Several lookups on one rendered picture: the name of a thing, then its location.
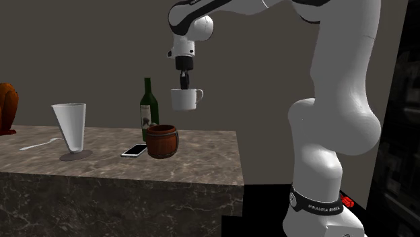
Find green wine bottle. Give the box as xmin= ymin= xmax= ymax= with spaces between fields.
xmin=139 ymin=77 xmax=160 ymax=143

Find brown wooden barrel mug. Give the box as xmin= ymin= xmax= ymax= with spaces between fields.
xmin=145 ymin=124 xmax=180 ymax=160

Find white spoon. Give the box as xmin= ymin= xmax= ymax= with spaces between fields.
xmin=19 ymin=137 xmax=64 ymax=151

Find dark shelf unit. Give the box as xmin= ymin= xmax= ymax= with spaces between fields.
xmin=364 ymin=0 xmax=420 ymax=237

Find black robot stand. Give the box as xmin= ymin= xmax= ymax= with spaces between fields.
xmin=221 ymin=183 xmax=368 ymax=237

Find white mug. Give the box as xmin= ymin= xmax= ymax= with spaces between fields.
xmin=170 ymin=88 xmax=204 ymax=111

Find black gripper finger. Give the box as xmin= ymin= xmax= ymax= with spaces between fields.
xmin=179 ymin=69 xmax=190 ymax=90

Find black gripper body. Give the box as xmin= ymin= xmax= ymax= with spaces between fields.
xmin=175 ymin=56 xmax=195 ymax=71

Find orange-brown rounded object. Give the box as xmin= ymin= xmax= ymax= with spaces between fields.
xmin=0 ymin=82 xmax=20 ymax=137

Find white smartphone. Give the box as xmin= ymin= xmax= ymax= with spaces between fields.
xmin=120 ymin=143 xmax=148 ymax=158

